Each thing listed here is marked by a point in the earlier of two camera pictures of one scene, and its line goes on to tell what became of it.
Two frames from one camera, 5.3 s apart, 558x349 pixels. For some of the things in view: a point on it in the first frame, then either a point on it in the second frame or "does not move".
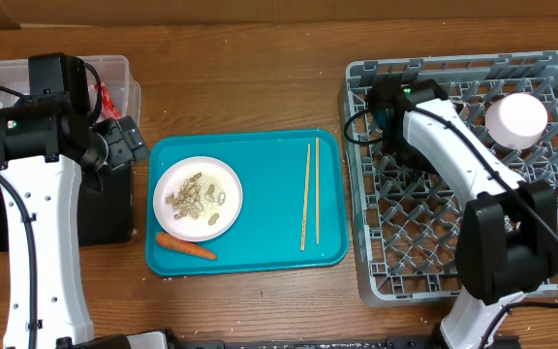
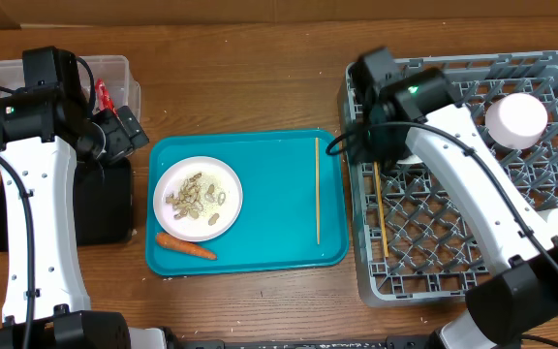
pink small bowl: [515, 121] does not move
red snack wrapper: [108, 109] does not move
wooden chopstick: [305, 201] -> [385, 239]
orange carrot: [166, 240] does not move
